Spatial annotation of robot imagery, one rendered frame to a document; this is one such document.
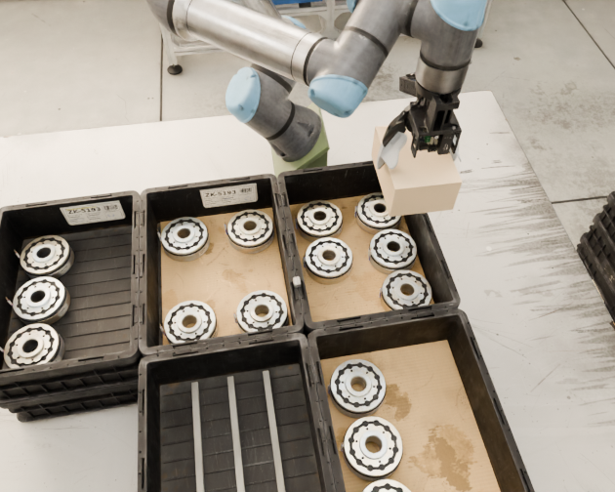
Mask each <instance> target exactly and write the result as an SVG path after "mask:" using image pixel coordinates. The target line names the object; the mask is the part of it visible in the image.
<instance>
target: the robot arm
mask: <svg viewBox="0 0 615 492"><path fill-rule="evenodd" d="M486 2H487V0H347V5H348V9H349V11H350V12H351V13H352V15H351V16H350V18H349V20H348V22H347V24H346V26H345V27H344V29H343V31H342V32H341V34H340V36H339V38H338V39H337V40H333V39H330V38H328V37H325V36H322V35H320V34H317V33H315V32H312V31H309V30H308V29H306V27H305V26H304V25H303V24H302V23H300V22H299V21H298V20H295V19H293V18H291V17H286V16H284V17H281V15H280V14H279V12H278V11H277V9H276V7H275V6H274V4H273V2H272V1H271V0H146V3H147V5H148V7H149V9H150V10H151V12H152V13H153V15H154V16H155V18H156V19H157V20H158V22H159V23H160V24H161V25H162V26H163V27H164V28H166V29H167V30H168V31H169V32H171V33H172V34H174V35H176V36H178V37H180V38H183V39H184V40H186V41H196V40H202V41H204V42H206V43H209V44H211V45H213V46H216V47H218V48H220V49H223V50H225V51H227V52H229V53H232V54H234V55H236V56H238V57H240V58H242V59H245V60H247V61H249V62H252V64H251V66H250V67H243V68H241V69H239V70H238V72H237V74H234V76H233V77H232V79H231V80H230V82H229V84H228V87H227V90H226V94H225V105H226V108H227V110H228V111H229V112H230V113H231V114H232V115H233V116H235V117H236V119H237V120H238V121H239V122H241V123H244V124H245V125H246V126H248V127H249V128H251V129H252V130H253V131H255V132H256V133H258V134H259V135H260V136H262V137H263V138H265V139H266V140H267V141H268V143H269V144H270V146H271V147H272V149H273V150H274V152H275V153H276V155H277V156H278V157H280V158H281V159H282V160H284V161H286V162H294V161H297V160H299V159H301V158H303V157H304V156H306V155H307V154H308V153H309V152H310V151H311V150H312V148H313V147H314V145H315V144H316V142H317V140H318V138H319V136H320V133H321V128H322V122H321V118H320V116H319V115H318V114H317V113H316V112H314V111H313V110H312V109H310V108H308V107H305V106H302V105H299V104H295V103H293V102H291V101H290V100H289V99H288V97H289V95H290V93H291V92H292V90H293V88H294V87H295V85H296V83H297V82H299V83H301V84H304V85H306V86H308V87H309V89H308V91H307V95H308V97H309V99H310V100H311V101H312V102H313V103H314V104H316V105H317V106H318V107H320V108H321V109H323V110H325V111H327V112H328V113H330V114H332V115H334V116H337V117H340V118H347V117H350V116H351V115H352V114H353V113H354V111H355V110H356V109H357V108H358V106H359V105H360V103H361V102H362V100H363V99H364V98H365V97H366V95H367V93H368V89H369V87H370V86H371V84H372V82H373V80H374V79H375V77H376V75H377V73H378V72H379V70H380V68H381V67H382V65H383V63H384V61H385V60H386V58H387V56H388V55H389V53H390V51H391V49H392V47H393V46H394V44H395V42H396V40H397V39H398V37H399V35H400V34H404V35H407V36H409V37H412V38H417V39H419V40H421V41H422V44H421V50H420V53H419V57H418V62H417V67H416V72H413V73H409V74H406V76H401V77H399V91H400V92H403V93H406V94H408V95H411V96H414V97H416V98H417V100H416V101H415V102H410V103H409V105H408V106H406V107H405V108H404V110H402V111H401V113H400V114H399V115H398V116H396V117H395V118H394V119H393V120H392V121H391V122H390V123H389V125H388V127H387V129H386V132H385V134H384V137H383V139H382V143H381V146H380V149H379V153H378V157H377V169H379V170H380V169H381V168H382V166H383V165H384V164H385V163H386V164H387V165H388V166H389V168H390V169H394V168H395V167H396V165H397V163H398V156H399V151H400V150H401V149H402V148H403V147H404V146H405V144H406V142H407V135H405V134H404V133H405V131H406V130H408V131H409V132H411V135H412V138H413V139H412V142H411V147H410V149H411V151H412V154H413V157H414V158H416V154H417V151H418V150H419V151H422V150H427V151H428V152H436V151H437V154H438V155H441V154H448V153H450V154H451V156H452V158H453V161H455V160H456V158H457V156H458V158H459V160H460V162H462V159H461V156H460V154H459V139H460V137H461V133H462V129H461V126H460V124H459V121H458V119H457V117H456V115H455V113H454V111H453V109H458V108H459V105H460V100H459V98H458V96H459V95H460V93H461V89H462V86H463V84H464V82H465V79H466V76H467V72H468V69H469V65H470V64H472V53H473V49H474V46H475V42H476V39H477V35H478V32H479V30H480V27H481V25H482V24H483V21H484V10H485V6H486ZM406 128H407V129H406ZM414 145H415V147H414Z"/></svg>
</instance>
